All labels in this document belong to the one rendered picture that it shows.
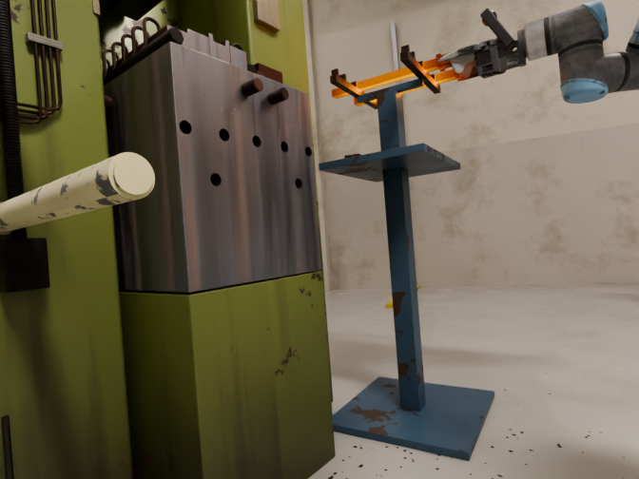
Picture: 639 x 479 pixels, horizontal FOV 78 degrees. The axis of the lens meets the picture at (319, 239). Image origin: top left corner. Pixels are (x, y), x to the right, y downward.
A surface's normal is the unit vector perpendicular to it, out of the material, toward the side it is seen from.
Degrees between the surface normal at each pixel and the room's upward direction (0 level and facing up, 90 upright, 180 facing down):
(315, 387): 90
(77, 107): 90
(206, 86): 90
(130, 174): 90
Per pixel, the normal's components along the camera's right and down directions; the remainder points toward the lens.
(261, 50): 0.78, -0.06
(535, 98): -0.37, 0.03
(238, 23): -0.62, 0.04
